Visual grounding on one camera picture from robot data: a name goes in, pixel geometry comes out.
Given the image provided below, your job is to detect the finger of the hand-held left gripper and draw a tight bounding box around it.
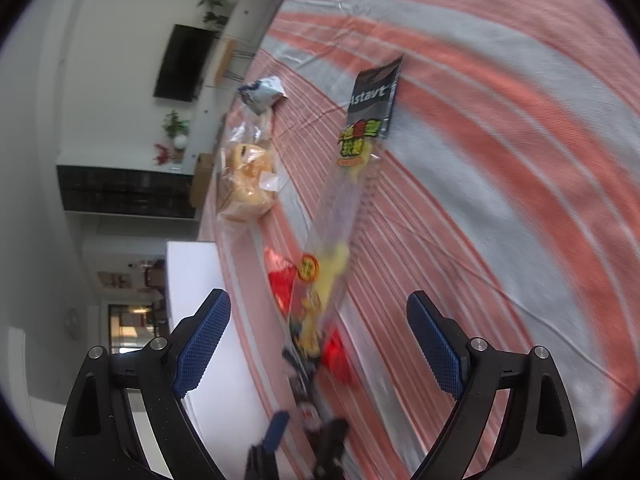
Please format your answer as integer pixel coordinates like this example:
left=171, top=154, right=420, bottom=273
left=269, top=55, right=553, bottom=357
left=244, top=410, right=292, bottom=480
left=312, top=417, right=351, bottom=480

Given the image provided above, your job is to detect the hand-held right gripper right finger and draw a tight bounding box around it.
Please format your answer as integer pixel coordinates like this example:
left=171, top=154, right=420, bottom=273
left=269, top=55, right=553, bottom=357
left=406, top=290, right=583, bottom=480

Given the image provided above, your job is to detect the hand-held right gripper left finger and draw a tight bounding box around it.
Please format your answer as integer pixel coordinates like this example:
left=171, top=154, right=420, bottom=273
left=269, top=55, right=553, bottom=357
left=54, top=288, right=232, bottom=480

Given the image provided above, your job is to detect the white cardboard box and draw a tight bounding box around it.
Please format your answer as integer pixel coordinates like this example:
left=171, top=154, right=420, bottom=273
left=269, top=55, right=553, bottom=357
left=127, top=241, right=281, bottom=480

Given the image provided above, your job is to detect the red sausage packet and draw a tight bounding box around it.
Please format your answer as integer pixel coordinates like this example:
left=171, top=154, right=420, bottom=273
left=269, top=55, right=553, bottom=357
left=264, top=247, right=361, bottom=386

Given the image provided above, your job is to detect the bread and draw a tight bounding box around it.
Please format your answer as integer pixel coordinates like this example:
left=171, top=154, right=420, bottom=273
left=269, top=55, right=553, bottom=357
left=216, top=107, right=281, bottom=223

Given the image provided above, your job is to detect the long clear candy packet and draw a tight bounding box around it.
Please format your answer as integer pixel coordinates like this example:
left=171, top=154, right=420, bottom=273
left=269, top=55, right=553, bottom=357
left=282, top=55, right=405, bottom=426

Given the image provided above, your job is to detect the white and blue snack packet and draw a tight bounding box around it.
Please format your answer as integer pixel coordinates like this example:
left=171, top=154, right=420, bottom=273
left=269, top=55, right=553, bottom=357
left=237, top=76, right=288, bottom=116

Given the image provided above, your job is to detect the black display cabinet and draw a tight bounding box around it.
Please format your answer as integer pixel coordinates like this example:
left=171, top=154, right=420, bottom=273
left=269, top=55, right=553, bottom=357
left=56, top=164, right=198, bottom=221

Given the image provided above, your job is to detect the green plant in glass vase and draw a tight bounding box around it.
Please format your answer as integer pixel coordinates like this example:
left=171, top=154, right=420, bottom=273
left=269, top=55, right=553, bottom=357
left=161, top=109, right=191, bottom=138

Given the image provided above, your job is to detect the white television cabinet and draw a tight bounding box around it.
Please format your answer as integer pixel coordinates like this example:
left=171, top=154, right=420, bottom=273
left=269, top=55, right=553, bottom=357
left=185, top=0, right=281, bottom=171

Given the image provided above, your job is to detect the black television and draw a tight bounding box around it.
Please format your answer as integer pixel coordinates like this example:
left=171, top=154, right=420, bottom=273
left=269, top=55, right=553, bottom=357
left=152, top=23, right=217, bottom=102

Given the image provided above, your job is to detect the wooden bench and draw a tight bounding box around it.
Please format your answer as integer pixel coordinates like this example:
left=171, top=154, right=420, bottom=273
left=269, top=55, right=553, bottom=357
left=214, top=39, right=257, bottom=86

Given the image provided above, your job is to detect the wall painting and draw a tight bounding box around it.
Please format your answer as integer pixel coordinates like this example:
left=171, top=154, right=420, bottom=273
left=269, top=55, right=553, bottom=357
left=97, top=271, right=135, bottom=290

